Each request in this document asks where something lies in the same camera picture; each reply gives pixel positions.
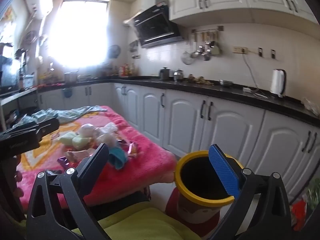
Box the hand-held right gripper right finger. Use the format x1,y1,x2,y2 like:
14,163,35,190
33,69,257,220
200,144,293,240

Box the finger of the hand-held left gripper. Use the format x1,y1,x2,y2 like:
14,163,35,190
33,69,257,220
36,118,60,137

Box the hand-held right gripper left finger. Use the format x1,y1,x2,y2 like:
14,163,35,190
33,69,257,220
26,143,112,240

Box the yellow rimmed waste bin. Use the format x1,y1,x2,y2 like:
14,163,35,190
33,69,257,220
174,151,245,225

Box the blue sock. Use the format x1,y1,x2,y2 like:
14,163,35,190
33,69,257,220
108,146,128,170

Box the light green sock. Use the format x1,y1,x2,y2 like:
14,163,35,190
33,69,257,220
72,135,92,149
59,132,77,146

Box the light blue cloth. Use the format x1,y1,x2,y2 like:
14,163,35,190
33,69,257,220
12,106,107,128

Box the orange snack wrapper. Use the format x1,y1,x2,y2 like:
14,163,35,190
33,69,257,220
127,142,139,158

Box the pink printed blanket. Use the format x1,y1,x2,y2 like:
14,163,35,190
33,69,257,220
15,105,178,209

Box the pale blue plastic box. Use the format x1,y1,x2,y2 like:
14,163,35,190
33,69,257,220
22,74,35,88

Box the large steel stockpot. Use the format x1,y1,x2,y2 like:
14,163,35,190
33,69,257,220
64,72,79,84

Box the black microwave oven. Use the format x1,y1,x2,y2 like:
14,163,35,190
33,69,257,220
0,62,22,92

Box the yellow-green cloth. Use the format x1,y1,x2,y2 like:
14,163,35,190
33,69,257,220
97,202,202,240

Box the black countertop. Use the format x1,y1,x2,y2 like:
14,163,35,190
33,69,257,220
0,76,320,128

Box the red plastic bag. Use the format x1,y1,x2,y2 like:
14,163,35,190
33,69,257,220
290,199,307,231

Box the pile of ginger roots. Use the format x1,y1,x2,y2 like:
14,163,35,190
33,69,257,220
189,74,214,86

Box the green bag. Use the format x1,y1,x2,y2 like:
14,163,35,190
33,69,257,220
306,177,320,211

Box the bright window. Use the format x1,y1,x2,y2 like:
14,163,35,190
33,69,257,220
49,0,111,68

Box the row of condiment bottles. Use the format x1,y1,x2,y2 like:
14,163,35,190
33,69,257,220
119,64,138,77

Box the white electric kettle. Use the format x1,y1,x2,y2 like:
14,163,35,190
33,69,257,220
271,69,287,98

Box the clear plastic bag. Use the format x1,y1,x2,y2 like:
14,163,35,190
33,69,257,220
301,97,320,117

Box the steel pot on counter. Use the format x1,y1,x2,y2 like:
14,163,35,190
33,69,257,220
159,67,171,81

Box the steel ladle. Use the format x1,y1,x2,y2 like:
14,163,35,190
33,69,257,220
191,34,204,59
202,34,212,62

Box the pale hanging scoop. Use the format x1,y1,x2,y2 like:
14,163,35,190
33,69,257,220
211,34,222,56

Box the white water heater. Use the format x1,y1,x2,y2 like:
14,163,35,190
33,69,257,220
24,0,54,20

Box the black range hood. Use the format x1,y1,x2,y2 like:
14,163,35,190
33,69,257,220
124,0,185,49

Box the coiled hose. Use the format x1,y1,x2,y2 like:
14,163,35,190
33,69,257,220
24,31,38,44

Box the small wall fan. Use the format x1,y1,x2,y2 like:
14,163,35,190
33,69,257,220
108,45,122,59

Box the white power cable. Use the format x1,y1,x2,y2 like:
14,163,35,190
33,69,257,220
241,54,259,90

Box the small wall rack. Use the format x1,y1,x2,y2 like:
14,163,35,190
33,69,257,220
129,40,141,59

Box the wall poster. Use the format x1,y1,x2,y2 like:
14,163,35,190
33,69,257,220
2,6,18,28

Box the wire mesh strainer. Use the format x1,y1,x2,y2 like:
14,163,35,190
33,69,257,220
181,33,198,66

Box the utensil hanging rail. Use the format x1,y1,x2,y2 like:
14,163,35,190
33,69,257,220
192,26,224,34

